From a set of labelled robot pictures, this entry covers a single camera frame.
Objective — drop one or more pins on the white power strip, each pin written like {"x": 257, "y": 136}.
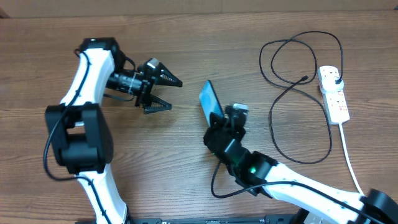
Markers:
{"x": 335, "y": 103}

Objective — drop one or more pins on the blue Samsung Galaxy smartphone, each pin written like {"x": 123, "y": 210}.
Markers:
{"x": 209, "y": 101}

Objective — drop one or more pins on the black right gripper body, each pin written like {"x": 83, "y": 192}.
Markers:
{"x": 239, "y": 137}

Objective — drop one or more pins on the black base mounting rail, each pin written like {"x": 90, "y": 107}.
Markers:
{"x": 268, "y": 219}

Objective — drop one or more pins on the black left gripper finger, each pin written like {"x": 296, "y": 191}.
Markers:
{"x": 165, "y": 77}
{"x": 153, "y": 104}

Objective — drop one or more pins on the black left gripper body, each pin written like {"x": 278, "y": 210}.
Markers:
{"x": 147, "y": 86}

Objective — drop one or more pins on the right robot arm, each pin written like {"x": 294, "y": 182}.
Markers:
{"x": 258, "y": 173}

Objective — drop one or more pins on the white charger adapter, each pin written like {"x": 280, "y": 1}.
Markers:
{"x": 330, "y": 85}

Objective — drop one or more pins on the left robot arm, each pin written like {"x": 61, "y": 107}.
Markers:
{"x": 78, "y": 133}

